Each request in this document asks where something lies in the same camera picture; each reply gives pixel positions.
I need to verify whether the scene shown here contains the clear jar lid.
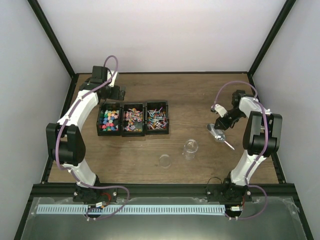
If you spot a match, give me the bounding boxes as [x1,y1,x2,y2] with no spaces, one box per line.
[158,154,172,169]

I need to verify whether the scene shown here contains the clear glass jar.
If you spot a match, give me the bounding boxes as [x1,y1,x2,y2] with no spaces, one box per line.
[182,139,199,160]

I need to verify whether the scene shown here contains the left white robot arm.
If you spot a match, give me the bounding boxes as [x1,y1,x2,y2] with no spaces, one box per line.
[46,66,126,202]

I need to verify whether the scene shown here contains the metal scoop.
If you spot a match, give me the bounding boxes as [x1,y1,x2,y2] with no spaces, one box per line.
[206,123,235,150]

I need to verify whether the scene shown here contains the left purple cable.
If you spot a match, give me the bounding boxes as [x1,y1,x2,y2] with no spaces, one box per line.
[55,55,131,221]

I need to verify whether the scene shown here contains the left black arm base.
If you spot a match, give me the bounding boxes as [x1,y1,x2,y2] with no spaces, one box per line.
[73,185,118,204]

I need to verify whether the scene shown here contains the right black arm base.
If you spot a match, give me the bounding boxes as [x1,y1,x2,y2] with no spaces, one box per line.
[205,176,252,205]

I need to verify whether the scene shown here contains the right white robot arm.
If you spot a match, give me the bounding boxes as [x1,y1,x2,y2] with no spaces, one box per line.
[211,90,283,202]

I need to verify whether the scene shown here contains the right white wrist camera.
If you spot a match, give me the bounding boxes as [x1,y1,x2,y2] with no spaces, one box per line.
[210,103,227,118]

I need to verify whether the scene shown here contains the black aluminium frame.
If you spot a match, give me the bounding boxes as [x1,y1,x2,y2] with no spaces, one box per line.
[14,0,313,240]

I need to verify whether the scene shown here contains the black bin star candies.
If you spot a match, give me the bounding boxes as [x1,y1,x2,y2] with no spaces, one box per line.
[96,102,123,137]

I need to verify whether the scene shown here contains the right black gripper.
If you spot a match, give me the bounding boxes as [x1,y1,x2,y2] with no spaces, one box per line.
[214,109,245,131]

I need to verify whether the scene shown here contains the light blue slotted cable duct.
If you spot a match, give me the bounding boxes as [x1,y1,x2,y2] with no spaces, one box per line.
[36,204,226,216]

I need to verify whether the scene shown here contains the black bin round lollipops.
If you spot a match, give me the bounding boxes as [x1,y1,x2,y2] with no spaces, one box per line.
[145,100,170,135]

